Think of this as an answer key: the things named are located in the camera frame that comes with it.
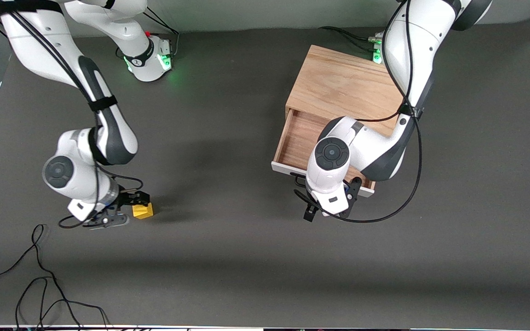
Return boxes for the black arm base cables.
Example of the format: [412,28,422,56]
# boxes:
[143,8,181,59]
[319,26,384,52]

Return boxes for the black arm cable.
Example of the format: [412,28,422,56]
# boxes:
[0,0,144,229]
[294,0,423,224]

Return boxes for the white-front drawer with black handle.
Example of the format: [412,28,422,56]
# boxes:
[271,109,376,199]

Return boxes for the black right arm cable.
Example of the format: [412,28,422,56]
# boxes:
[0,0,144,229]

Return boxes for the black right arm base cables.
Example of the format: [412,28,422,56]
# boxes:
[143,8,181,59]

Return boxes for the yellow cube block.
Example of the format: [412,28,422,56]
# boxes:
[132,203,154,220]

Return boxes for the thin black loose cable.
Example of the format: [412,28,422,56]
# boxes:
[0,224,81,329]
[15,277,110,329]

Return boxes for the black left arm base cables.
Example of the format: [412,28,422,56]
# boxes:
[319,26,384,52]

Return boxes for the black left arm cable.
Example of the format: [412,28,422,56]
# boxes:
[294,0,423,224]

